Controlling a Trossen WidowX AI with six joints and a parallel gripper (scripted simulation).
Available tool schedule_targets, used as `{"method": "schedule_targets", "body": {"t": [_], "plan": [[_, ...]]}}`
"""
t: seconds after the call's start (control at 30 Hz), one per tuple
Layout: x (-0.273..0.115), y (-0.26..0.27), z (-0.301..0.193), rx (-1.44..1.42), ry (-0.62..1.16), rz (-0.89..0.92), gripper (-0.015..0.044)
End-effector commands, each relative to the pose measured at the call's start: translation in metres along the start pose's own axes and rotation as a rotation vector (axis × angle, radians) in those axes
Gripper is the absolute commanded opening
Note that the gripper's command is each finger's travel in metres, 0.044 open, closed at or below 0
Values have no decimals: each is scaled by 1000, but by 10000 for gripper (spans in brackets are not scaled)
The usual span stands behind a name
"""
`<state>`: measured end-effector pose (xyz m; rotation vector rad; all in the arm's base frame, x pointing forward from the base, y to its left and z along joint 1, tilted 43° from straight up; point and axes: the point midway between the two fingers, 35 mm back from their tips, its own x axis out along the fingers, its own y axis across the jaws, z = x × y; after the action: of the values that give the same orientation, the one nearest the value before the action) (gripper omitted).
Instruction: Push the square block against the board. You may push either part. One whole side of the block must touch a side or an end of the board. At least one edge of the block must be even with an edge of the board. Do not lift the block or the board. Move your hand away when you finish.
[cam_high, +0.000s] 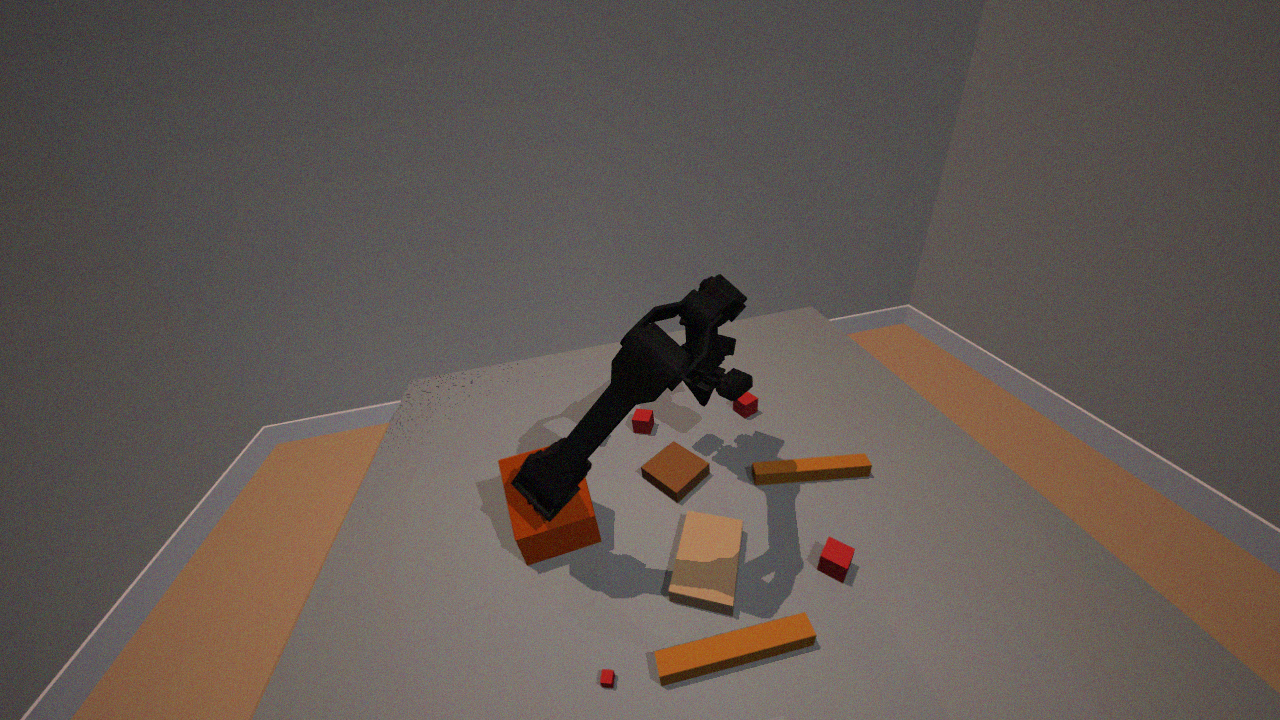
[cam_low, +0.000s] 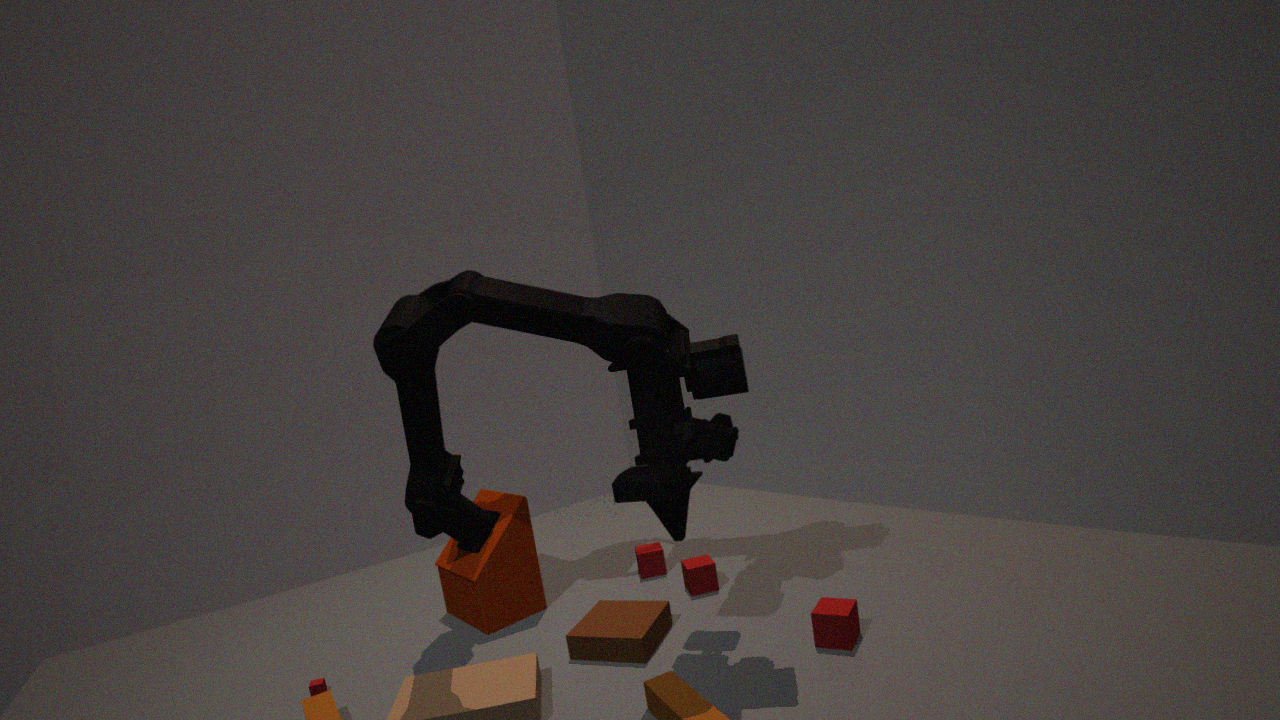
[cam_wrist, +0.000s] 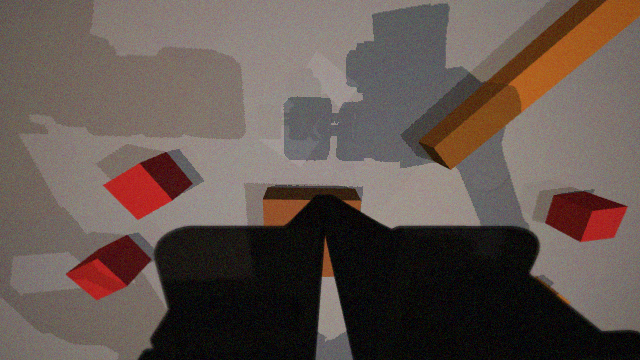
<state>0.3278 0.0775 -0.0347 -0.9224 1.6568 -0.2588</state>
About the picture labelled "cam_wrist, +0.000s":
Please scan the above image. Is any red cube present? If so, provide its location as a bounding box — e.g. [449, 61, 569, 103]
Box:
[104, 152, 193, 220]
[545, 191, 628, 242]
[65, 235, 151, 301]

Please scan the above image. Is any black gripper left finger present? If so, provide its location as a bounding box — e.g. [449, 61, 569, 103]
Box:
[154, 194, 327, 360]

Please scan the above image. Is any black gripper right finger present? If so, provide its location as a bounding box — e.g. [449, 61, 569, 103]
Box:
[324, 194, 540, 360]

